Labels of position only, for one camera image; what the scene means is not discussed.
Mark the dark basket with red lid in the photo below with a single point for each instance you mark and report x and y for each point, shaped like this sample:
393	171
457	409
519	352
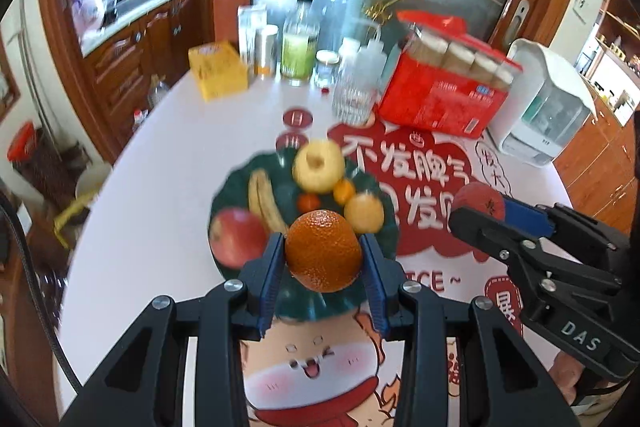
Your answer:
22	142

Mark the small red tomato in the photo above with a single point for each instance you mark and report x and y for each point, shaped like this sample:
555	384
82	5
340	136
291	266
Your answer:
307	202

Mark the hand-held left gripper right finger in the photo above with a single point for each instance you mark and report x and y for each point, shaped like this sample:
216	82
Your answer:
372	277

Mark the large orange mandarin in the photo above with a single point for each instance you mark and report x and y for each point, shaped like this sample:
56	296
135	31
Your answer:
322	252

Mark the red apple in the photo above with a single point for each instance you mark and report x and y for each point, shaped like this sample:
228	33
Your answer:
235	237

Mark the wooden display shelf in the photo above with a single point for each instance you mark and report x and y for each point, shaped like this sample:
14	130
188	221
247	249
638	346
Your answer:
620	22

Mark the small orange kumquat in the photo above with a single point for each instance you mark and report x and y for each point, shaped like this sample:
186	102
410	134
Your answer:
345	193

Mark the white wall switch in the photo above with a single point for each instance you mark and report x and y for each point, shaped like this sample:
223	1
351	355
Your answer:
580	4

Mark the red carton of jars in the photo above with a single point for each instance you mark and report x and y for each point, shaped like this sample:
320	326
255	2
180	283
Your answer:
435	102

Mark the pale yellow round citrus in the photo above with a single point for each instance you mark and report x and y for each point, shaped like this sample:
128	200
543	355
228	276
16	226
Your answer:
365	213

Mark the ribbed red round fruit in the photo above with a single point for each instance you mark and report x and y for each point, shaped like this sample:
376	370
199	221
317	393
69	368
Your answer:
477	202

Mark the small glass jar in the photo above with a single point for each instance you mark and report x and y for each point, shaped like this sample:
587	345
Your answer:
327	69

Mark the metal can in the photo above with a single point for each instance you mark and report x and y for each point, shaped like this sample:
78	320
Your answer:
266	49

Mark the person's right hand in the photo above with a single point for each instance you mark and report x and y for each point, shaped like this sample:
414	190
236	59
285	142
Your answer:
567	372

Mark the ribbed glass tumbler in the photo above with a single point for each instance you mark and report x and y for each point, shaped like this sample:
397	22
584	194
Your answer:
355	102

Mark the white squeeze bottle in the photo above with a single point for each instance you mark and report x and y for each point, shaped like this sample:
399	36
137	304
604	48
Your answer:
374	54

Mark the wooden kitchen cabinet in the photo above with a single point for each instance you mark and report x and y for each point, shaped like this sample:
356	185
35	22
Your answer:
125	67

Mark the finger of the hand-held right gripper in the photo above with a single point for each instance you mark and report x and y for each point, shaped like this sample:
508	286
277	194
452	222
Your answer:
527	217
480	232

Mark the low wooden side cabinet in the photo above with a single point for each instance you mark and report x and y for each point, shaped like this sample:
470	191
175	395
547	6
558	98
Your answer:
590	157

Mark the glass bottle green label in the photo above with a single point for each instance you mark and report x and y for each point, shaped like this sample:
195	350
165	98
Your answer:
300	57

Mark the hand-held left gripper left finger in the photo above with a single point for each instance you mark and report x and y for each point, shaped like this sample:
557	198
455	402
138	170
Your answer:
270	277

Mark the dark green scalloped plate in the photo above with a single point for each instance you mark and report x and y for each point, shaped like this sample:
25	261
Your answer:
305	304

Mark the yellow apple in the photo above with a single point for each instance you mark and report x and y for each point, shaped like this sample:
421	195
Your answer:
320	169

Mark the white bucket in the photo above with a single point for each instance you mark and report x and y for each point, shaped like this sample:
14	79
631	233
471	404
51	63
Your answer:
92	179

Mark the yellow cardboard box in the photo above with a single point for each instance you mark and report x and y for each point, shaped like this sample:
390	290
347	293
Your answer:
217	72

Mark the white countertop appliance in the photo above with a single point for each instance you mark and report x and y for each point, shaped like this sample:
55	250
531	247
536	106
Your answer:
545	62

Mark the spotted yellow banana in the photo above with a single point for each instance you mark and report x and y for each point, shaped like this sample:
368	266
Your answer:
262	202

